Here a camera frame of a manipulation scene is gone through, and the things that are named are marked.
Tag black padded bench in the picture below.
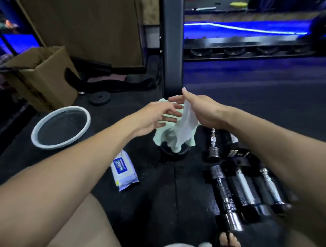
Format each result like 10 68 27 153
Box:
64 56 161 95

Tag dark metal rack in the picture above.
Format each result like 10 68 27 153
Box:
183 34 326 61

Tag light green cloth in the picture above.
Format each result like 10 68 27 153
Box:
152 98 199 154

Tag person's left leg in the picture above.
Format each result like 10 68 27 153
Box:
48 193 120 247

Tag brown cardboard box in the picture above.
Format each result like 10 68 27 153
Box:
0 45 80 112

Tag white blue wet wipes pack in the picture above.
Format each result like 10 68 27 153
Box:
110 149 139 192

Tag person's left forearm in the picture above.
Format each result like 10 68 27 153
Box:
0 116 142 247

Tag white wet wipe sheet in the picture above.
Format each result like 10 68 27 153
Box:
174 99 199 148

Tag small chrome dumbbell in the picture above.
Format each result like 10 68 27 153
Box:
207 128 221 163

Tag person's right hand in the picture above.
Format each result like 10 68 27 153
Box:
168 87 230 130

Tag person's right forearm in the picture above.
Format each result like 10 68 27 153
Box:
221 106 326 246

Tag white rimmed basin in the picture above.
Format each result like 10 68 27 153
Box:
31 106 92 150

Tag person's right foot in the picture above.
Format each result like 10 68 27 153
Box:
219 232 241 247

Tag person's left hand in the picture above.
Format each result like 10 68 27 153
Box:
132 101 183 138

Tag small black weight plate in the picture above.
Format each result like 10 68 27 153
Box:
89 91 111 106

